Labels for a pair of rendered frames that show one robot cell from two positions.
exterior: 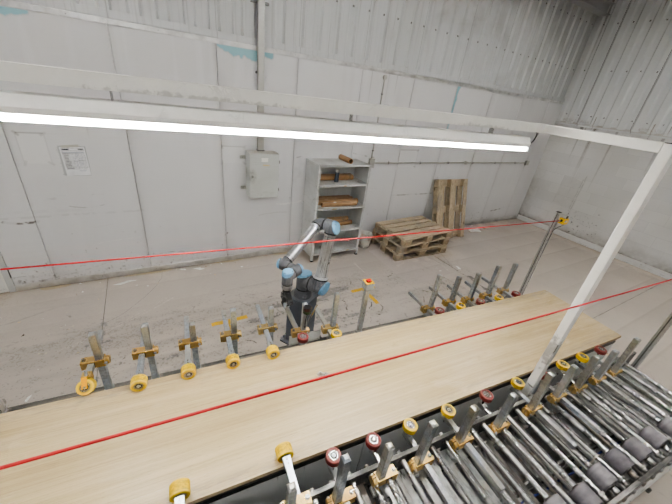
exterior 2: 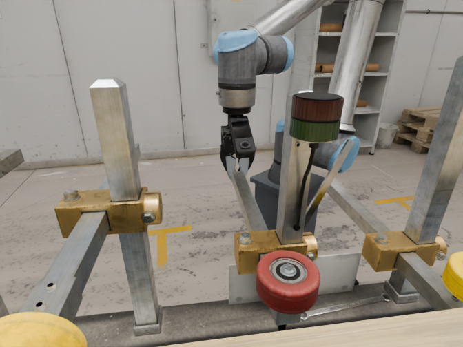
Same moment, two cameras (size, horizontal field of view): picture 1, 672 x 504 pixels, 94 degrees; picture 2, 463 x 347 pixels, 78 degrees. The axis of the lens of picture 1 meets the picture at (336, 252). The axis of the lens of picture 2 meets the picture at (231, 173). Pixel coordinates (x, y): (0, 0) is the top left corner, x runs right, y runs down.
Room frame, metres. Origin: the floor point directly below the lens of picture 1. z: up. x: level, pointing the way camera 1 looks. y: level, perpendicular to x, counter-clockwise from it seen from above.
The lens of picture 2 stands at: (1.41, 0.13, 1.17)
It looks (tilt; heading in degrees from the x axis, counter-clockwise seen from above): 25 degrees down; 20
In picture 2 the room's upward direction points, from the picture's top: straight up
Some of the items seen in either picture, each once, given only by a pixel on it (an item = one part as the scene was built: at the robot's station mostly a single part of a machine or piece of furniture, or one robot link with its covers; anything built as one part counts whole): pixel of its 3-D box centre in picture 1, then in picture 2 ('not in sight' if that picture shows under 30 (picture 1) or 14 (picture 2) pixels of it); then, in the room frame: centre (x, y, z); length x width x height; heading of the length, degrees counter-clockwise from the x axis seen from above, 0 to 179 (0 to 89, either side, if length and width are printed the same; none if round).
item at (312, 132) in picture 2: not in sight; (314, 126); (1.77, 0.15, 1.08); 0.06 x 0.06 x 0.02
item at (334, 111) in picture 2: not in sight; (316, 106); (1.77, 0.15, 1.10); 0.06 x 0.06 x 0.02
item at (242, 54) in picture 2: (287, 277); (238, 59); (2.09, 0.36, 1.14); 0.10 x 0.09 x 0.12; 153
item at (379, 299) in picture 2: not in sight; (346, 306); (1.86, 0.05, 0.70); 0.20 x 0.02 x 0.01; 123
